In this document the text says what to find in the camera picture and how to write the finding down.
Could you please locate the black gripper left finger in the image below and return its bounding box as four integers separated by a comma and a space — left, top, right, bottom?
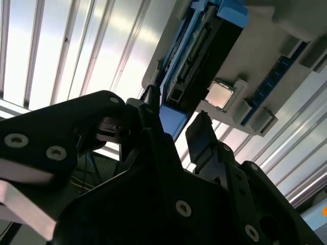
0, 85, 185, 184

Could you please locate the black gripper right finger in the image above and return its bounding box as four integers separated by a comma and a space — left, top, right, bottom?
185, 111, 303, 222

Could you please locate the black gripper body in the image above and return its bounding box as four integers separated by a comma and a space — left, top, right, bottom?
53, 163, 326, 245

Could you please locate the hard disk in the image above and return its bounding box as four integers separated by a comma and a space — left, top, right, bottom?
154, 0, 250, 141

